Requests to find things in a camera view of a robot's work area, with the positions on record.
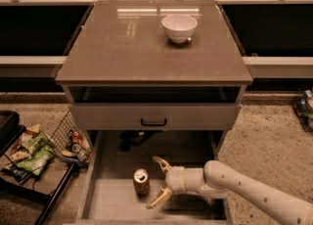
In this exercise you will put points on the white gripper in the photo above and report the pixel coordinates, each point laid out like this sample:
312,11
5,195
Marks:
175,178

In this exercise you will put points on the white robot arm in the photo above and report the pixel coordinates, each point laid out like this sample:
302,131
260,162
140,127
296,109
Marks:
216,179

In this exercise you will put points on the dark blue snack bag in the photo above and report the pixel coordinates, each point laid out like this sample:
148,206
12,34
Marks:
19,174

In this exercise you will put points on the red soda can in basket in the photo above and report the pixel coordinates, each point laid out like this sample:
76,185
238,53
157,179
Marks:
76,138

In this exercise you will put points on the white ceramic bowl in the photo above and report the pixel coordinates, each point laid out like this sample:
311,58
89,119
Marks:
179,28

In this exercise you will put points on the closed drawer with black handle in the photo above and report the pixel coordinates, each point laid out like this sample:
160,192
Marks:
154,116

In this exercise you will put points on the orange soda can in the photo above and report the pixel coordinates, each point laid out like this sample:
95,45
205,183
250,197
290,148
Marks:
141,182

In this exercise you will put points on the black wire basket right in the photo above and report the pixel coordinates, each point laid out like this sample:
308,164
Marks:
303,108

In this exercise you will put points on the green snack bag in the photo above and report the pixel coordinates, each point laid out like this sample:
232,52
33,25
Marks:
39,151

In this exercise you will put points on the open lower grey drawer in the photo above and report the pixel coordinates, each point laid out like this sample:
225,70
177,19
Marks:
109,197

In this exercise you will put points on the grey drawer cabinet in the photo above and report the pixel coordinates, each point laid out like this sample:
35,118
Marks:
123,56

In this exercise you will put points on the black wire basket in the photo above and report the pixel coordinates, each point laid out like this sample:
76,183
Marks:
303,108
64,149

